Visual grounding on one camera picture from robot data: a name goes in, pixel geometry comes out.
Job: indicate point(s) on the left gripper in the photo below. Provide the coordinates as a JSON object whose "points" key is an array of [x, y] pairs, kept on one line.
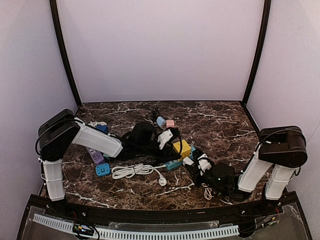
{"points": [[169, 149]]}

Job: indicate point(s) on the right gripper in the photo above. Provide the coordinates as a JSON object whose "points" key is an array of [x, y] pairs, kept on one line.
{"points": [[198, 168]]}

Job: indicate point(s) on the teal power strip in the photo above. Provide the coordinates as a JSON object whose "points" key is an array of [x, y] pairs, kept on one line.
{"points": [[170, 165]]}

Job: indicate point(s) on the white usb charger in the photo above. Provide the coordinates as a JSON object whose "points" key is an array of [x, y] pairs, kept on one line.
{"points": [[187, 161]]}

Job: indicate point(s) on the yellow cube socket adapter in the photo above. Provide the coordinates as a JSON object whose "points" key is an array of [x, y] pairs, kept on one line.
{"points": [[182, 147]]}

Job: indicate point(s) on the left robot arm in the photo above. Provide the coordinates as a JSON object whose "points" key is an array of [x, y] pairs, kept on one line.
{"points": [[64, 130]]}

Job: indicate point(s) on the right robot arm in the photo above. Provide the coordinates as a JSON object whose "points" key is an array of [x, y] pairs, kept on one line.
{"points": [[282, 149]]}

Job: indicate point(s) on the small teal plug adapter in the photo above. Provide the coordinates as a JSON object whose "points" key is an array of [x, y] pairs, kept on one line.
{"points": [[105, 156]]}

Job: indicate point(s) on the pink charger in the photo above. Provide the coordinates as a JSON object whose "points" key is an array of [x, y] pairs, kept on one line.
{"points": [[170, 123]]}

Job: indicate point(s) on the light blue charger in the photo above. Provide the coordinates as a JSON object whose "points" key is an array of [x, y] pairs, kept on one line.
{"points": [[160, 121]]}

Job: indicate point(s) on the blue square socket adapter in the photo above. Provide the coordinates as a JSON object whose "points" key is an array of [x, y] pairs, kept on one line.
{"points": [[102, 169]]}

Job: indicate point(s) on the purple power strip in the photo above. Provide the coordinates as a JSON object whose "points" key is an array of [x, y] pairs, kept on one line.
{"points": [[96, 156]]}

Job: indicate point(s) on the dark blue cube adapter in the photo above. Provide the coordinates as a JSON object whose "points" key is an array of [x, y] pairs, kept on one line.
{"points": [[102, 128]]}

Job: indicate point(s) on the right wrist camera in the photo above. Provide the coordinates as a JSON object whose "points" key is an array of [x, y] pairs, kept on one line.
{"points": [[202, 161]]}

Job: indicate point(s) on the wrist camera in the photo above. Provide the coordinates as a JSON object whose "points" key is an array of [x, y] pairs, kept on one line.
{"points": [[167, 136], [202, 161]]}

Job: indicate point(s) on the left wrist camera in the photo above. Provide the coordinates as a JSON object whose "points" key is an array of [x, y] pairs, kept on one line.
{"points": [[167, 136]]}

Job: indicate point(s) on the white slotted cable duct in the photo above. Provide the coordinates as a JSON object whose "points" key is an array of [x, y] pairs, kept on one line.
{"points": [[128, 231]]}

